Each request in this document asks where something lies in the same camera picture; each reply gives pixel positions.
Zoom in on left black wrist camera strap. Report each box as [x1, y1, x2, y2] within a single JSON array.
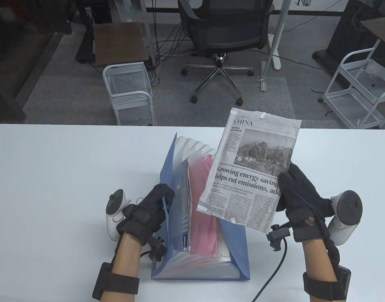
[[92, 263, 140, 301]]

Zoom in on person's right forearm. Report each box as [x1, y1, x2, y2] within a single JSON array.
[[303, 238, 344, 302]]

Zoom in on right white black controller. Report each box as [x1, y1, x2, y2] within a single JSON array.
[[328, 190, 364, 246]]

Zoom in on pink paper material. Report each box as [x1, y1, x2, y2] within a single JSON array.
[[189, 156, 218, 256]]

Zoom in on large white wire cart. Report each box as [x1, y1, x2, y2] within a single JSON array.
[[318, 39, 385, 129]]

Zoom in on printed flowchart paper material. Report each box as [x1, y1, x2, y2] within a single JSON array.
[[215, 220, 232, 261]]

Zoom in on person's left forearm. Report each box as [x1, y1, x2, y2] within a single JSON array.
[[99, 231, 142, 302]]

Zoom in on person's left hand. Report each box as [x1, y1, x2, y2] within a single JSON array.
[[116, 183, 175, 261]]

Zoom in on left white black controller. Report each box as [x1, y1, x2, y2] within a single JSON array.
[[106, 189, 131, 241]]

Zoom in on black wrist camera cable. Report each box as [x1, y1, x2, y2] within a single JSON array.
[[252, 238, 288, 302]]

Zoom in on brown wooden side table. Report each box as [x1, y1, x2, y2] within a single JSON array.
[[93, 22, 149, 66]]

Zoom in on clear plastic bag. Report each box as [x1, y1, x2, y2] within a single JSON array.
[[364, 61, 385, 84]]

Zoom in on white black controller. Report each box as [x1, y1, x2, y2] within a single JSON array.
[[106, 189, 131, 241], [328, 190, 364, 246]]

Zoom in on newspaper material with blue banner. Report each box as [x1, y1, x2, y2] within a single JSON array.
[[175, 159, 193, 254]]

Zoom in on person's right hand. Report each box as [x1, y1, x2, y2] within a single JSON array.
[[276, 161, 336, 243]]

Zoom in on white desk frame leg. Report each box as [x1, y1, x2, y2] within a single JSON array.
[[261, 0, 292, 70]]

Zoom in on bundle of black floor cables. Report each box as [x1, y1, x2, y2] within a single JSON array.
[[147, 19, 196, 85]]

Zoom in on dark desk with brown top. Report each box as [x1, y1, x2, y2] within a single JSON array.
[[312, 0, 385, 74]]

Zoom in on blue accordion folder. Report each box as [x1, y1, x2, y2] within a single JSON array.
[[151, 132, 251, 281]]

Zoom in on small white wire cart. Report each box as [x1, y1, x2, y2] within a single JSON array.
[[102, 62, 157, 126]]

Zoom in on newspaper material with mountain photo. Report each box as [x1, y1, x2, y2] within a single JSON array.
[[196, 108, 302, 236]]

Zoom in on black office chair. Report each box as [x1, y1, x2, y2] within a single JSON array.
[[177, 0, 275, 106]]

